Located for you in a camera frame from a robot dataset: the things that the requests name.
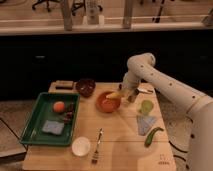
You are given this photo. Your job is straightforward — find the yellow banana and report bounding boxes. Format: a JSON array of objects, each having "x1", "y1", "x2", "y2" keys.
[{"x1": 106, "y1": 92, "x2": 122, "y2": 99}]

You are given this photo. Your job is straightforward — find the light green cup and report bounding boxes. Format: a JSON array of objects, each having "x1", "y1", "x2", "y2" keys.
[{"x1": 140, "y1": 100, "x2": 154, "y2": 115}]

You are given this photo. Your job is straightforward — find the red-orange bowl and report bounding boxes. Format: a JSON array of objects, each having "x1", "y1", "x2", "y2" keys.
[{"x1": 96, "y1": 91, "x2": 121, "y2": 113}]

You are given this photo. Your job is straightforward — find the metal cup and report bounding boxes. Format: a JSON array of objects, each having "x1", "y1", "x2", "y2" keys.
[{"x1": 127, "y1": 89, "x2": 139, "y2": 103}]

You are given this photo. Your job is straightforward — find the blue folded cloth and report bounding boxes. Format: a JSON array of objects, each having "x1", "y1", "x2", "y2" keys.
[{"x1": 137, "y1": 116, "x2": 157, "y2": 136}]

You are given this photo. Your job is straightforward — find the green plastic tray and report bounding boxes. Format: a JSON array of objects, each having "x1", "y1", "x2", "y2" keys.
[{"x1": 20, "y1": 92, "x2": 80, "y2": 146}]

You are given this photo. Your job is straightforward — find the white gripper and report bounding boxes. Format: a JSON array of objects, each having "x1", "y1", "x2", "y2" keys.
[{"x1": 121, "y1": 71, "x2": 141, "y2": 98}]

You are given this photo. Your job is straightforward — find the black office chair base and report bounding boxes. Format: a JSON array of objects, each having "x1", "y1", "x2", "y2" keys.
[{"x1": 32, "y1": 0, "x2": 60, "y2": 12}]

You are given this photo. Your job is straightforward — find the orange fruit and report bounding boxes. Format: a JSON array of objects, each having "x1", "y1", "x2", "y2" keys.
[{"x1": 53, "y1": 101, "x2": 65, "y2": 113}]

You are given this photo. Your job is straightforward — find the dark brown bowl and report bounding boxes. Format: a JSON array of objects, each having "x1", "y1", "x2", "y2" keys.
[{"x1": 75, "y1": 78, "x2": 96, "y2": 97}]

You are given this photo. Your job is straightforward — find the green chili pepper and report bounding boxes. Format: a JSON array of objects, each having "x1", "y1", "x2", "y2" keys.
[{"x1": 144, "y1": 127, "x2": 164, "y2": 148}]

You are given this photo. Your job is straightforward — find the black power cable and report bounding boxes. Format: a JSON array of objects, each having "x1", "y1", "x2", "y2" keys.
[{"x1": 168, "y1": 139, "x2": 189, "y2": 171}]

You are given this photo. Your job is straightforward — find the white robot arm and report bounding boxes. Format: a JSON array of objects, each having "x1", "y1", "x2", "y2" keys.
[{"x1": 122, "y1": 53, "x2": 213, "y2": 171}]

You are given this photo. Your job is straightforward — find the silver fork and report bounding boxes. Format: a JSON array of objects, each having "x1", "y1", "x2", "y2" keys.
[{"x1": 91, "y1": 128, "x2": 103, "y2": 164}]

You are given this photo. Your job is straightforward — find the blue sponge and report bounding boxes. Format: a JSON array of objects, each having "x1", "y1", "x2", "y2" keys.
[{"x1": 42, "y1": 120, "x2": 64, "y2": 135}]

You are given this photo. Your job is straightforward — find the dark red grapes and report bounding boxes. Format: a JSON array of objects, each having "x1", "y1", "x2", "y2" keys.
[{"x1": 63, "y1": 104, "x2": 75, "y2": 124}]

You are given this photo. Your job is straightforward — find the brown wooden block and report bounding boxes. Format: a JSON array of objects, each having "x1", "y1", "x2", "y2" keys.
[{"x1": 56, "y1": 80, "x2": 74, "y2": 90}]

